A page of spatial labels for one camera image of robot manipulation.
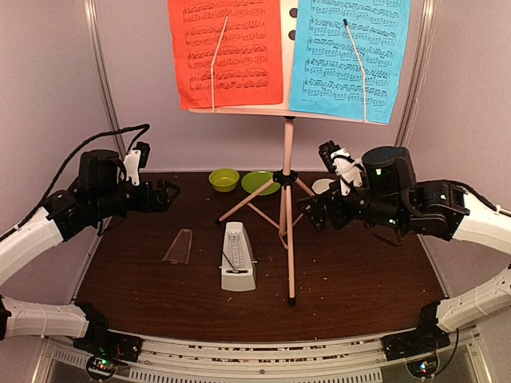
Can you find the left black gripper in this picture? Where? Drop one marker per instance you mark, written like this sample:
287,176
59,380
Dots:
148,205

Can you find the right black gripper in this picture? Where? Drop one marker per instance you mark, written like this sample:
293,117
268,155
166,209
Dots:
333,201

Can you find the pink music stand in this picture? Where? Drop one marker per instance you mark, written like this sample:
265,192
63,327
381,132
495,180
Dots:
285,178

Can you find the clear metronome front cover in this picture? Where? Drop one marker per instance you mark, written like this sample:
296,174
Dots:
180,248

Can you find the white metronome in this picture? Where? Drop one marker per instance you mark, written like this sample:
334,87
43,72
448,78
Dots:
237,269

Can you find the blue felt sheet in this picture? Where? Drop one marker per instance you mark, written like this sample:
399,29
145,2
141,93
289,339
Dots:
348,58

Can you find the red sheet music page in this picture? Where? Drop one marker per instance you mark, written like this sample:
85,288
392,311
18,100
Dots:
227,53

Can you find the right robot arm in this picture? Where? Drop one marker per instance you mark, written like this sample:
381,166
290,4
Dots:
442,209

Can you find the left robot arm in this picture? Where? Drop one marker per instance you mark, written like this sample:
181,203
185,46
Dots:
62,216

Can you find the white and navy bowl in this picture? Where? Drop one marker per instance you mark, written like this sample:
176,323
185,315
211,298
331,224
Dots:
321,185

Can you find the small lime green bowl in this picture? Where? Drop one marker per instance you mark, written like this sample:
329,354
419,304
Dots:
224,179

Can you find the green plate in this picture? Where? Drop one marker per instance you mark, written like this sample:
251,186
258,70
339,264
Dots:
254,180

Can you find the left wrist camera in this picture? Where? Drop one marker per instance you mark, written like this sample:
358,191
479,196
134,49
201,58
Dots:
102,170

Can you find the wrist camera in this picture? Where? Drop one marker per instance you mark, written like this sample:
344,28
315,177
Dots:
102,170
385,170

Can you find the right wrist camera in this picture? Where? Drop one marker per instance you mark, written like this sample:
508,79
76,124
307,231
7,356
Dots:
385,170

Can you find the aluminium front rail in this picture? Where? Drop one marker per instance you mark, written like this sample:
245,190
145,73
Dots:
356,359

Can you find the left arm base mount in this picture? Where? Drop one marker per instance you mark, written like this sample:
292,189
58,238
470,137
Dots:
108,355

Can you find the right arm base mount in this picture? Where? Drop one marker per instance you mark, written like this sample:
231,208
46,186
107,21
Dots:
418,351

